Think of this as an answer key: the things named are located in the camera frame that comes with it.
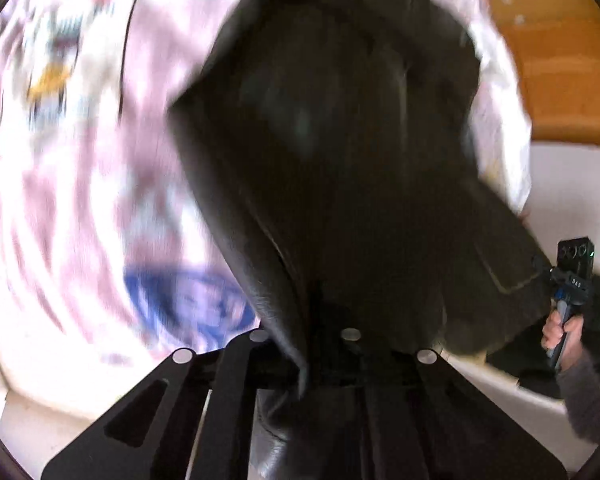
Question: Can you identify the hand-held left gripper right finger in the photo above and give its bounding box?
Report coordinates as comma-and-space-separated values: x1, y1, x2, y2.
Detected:
325, 327, 569, 480

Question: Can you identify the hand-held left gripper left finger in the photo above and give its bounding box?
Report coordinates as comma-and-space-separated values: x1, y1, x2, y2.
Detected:
40, 330, 302, 480

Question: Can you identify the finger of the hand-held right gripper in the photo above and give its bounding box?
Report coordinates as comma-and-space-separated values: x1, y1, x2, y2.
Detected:
531, 254, 557, 283

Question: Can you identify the black leather jacket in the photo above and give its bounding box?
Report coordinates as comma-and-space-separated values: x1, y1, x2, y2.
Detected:
167, 0, 554, 480

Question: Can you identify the person's right forearm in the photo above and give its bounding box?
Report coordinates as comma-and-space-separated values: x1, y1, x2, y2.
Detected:
554, 346, 600, 447

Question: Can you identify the person's right hand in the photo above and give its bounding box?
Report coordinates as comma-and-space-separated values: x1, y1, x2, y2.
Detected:
541, 310, 585, 373

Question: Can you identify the white bathrobe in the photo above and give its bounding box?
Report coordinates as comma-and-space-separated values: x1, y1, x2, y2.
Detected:
467, 0, 534, 217

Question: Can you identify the wooden wardrobe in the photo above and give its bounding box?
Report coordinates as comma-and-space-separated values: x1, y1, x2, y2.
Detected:
517, 0, 600, 148

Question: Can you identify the pink printed blanket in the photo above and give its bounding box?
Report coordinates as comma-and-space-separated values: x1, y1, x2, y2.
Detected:
0, 0, 511, 378

